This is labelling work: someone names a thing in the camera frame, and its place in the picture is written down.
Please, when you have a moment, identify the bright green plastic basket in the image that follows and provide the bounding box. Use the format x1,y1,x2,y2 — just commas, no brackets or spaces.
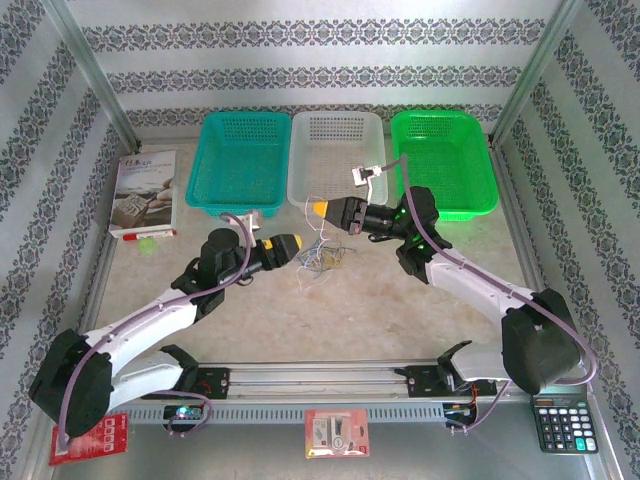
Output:
389,109,500,221

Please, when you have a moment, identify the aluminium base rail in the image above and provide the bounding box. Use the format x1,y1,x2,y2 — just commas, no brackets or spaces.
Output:
114,358,539,402

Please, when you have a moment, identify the teal plastic basket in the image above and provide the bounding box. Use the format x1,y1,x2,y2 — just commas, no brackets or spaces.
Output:
184,110,294,219

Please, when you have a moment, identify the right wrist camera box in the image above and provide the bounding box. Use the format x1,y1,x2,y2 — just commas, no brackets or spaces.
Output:
351,164,386,205

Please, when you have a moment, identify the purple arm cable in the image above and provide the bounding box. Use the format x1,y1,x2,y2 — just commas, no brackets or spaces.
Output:
379,154,599,386
57,212,252,449

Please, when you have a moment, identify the flash drive blister pack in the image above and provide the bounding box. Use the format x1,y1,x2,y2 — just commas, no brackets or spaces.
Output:
304,408,372,460

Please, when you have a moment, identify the red packaging card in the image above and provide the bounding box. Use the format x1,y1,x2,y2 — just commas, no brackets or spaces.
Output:
48,412,130,467

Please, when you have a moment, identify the book with photo cover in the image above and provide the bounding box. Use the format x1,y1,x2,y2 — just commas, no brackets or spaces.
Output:
108,149,179,240

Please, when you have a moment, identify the white plastic basket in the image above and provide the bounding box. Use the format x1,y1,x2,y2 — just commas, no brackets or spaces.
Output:
286,110,390,217

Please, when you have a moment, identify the grey slotted cable duct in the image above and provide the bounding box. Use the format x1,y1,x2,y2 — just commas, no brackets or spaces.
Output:
119,402,451,426

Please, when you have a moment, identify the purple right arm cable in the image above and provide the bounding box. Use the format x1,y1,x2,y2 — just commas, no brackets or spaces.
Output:
379,154,599,386

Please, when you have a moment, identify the aluminium table side rail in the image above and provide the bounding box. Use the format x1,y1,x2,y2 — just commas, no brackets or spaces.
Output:
492,144,551,296

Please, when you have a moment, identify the red marker pen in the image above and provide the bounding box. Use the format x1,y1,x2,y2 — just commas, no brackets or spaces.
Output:
122,229,178,242

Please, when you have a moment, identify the purple board cable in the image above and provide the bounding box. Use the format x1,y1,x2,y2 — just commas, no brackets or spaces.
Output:
167,391,214,439
447,382,511,436

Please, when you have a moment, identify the black desk calculator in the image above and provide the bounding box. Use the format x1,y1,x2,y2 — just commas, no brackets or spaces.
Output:
530,394,600,455

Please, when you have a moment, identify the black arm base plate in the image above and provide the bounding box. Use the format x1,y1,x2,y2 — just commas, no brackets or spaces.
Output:
139,367,231,401
394,364,499,399

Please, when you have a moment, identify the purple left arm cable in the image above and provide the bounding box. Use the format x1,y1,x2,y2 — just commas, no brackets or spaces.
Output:
57,212,252,449

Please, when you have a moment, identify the aluminium frame post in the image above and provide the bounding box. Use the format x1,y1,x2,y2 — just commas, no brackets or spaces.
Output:
488,0,585,146
42,0,142,151

